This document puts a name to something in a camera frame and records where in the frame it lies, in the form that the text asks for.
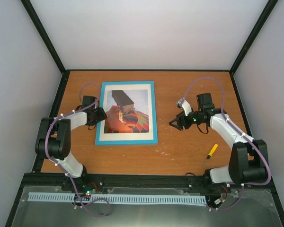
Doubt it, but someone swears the yellow handled screwdriver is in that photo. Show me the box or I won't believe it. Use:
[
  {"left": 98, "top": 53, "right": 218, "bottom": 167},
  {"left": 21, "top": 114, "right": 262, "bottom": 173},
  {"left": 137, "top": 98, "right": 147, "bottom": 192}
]
[{"left": 203, "top": 144, "right": 218, "bottom": 166}]

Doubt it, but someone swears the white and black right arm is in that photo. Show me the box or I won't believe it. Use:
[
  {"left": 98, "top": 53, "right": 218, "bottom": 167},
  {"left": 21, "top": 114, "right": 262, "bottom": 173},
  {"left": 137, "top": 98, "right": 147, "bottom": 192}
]
[{"left": 169, "top": 93, "right": 272, "bottom": 185}]

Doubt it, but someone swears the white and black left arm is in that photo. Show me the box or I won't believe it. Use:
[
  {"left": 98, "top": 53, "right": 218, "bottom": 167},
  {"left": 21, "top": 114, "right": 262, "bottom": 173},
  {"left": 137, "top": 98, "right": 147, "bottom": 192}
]
[{"left": 35, "top": 96, "right": 107, "bottom": 191}]

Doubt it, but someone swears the hot air balloon photo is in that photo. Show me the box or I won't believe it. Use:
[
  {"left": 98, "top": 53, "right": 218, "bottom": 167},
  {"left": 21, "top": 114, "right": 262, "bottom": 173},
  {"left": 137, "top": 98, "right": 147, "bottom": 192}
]
[{"left": 104, "top": 89, "right": 150, "bottom": 134}]

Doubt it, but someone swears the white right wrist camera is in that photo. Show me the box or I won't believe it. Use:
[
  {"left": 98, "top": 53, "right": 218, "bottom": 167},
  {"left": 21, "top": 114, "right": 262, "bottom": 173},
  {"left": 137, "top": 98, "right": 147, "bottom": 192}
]
[{"left": 176, "top": 98, "right": 193, "bottom": 116}]

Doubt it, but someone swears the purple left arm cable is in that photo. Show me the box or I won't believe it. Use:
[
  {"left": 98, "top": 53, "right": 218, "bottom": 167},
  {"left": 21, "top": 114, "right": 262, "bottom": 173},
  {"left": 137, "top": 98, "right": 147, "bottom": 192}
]
[{"left": 45, "top": 82, "right": 111, "bottom": 217}]

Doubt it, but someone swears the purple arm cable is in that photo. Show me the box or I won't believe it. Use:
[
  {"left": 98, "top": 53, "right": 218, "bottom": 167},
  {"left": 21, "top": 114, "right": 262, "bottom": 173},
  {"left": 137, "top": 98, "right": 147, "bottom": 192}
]
[
  {"left": 184, "top": 77, "right": 272, "bottom": 211},
  {"left": 45, "top": 82, "right": 111, "bottom": 217}
]

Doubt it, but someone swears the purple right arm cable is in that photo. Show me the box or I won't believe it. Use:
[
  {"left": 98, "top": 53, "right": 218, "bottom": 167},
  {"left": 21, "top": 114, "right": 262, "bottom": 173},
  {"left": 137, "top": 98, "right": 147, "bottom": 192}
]
[{"left": 184, "top": 77, "right": 272, "bottom": 211}]

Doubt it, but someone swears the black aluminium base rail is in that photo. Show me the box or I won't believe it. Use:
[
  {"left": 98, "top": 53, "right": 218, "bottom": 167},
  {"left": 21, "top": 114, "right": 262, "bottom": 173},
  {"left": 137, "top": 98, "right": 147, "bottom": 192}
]
[{"left": 22, "top": 172, "right": 274, "bottom": 195}]

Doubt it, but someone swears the black enclosure frame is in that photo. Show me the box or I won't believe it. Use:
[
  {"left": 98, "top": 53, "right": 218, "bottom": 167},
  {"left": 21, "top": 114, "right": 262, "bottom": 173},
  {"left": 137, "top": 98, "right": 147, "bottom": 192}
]
[{"left": 6, "top": 0, "right": 284, "bottom": 227}]

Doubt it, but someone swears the light blue slotted cable duct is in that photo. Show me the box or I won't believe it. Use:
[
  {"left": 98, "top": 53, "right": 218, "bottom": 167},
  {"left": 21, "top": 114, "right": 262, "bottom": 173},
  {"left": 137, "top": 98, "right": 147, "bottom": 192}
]
[{"left": 27, "top": 192, "right": 206, "bottom": 206}]

